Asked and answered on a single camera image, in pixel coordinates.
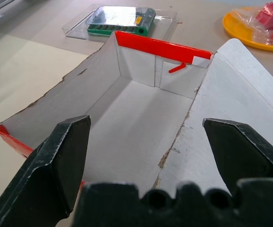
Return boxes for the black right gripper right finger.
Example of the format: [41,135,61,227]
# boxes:
[203,118,273,198]

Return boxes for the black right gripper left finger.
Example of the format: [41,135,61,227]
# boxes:
[0,115,92,227]

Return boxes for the red white cardboard box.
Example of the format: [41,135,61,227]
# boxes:
[0,30,273,197]

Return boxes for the yellow plastic plate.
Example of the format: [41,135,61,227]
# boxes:
[222,6,273,52]

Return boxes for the clear bag of red candies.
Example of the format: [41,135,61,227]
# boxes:
[231,2,273,47]

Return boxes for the clear plastic case lid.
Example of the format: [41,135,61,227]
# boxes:
[62,3,178,42]

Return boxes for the green screwdriver bit set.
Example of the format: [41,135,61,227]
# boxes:
[86,6,156,37]

